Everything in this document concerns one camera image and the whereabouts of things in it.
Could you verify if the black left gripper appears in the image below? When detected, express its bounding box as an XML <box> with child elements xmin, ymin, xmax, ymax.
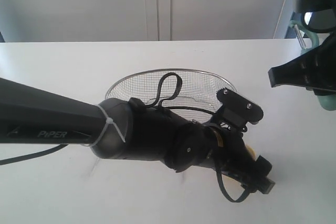
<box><xmin>199</xmin><ymin>125</ymin><xmax>275</xmax><ymax>194</ymax></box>

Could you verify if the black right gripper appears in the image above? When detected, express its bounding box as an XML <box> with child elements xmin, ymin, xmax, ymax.
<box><xmin>268</xmin><ymin>34</ymin><xmax>335</xmax><ymax>95</ymax></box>

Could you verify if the teal handled peeler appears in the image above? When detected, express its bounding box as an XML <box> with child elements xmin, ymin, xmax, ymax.
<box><xmin>289</xmin><ymin>20</ymin><xmax>335</xmax><ymax>111</ymax></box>

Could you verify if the yellow lemon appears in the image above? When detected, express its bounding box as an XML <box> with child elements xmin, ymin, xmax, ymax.
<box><xmin>228</xmin><ymin>145</ymin><xmax>256</xmax><ymax>189</ymax></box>

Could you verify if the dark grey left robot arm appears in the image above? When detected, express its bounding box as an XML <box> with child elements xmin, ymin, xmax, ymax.
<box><xmin>1</xmin><ymin>79</ymin><xmax>275</xmax><ymax>200</ymax></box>

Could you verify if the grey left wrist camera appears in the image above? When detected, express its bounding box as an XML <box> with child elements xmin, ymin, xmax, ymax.
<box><xmin>209</xmin><ymin>88</ymin><xmax>264</xmax><ymax>133</ymax></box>

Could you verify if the oval metal wire basket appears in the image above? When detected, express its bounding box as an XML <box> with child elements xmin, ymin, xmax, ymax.
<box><xmin>105</xmin><ymin>68</ymin><xmax>237</xmax><ymax>123</ymax></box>

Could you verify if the black left camera cable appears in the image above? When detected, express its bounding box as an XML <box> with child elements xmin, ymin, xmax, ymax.
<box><xmin>0</xmin><ymin>72</ymin><xmax>250</xmax><ymax>204</ymax></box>

